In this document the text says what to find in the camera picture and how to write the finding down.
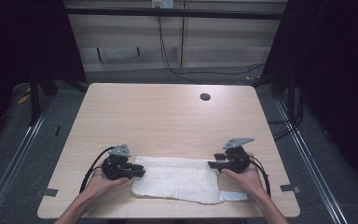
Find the person's right hand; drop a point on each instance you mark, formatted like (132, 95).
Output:
(247, 182)

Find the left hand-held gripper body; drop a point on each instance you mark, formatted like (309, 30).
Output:
(116, 169)

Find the person's left hand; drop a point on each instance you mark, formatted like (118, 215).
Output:
(101, 186)

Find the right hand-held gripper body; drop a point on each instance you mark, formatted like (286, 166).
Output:
(237, 161)

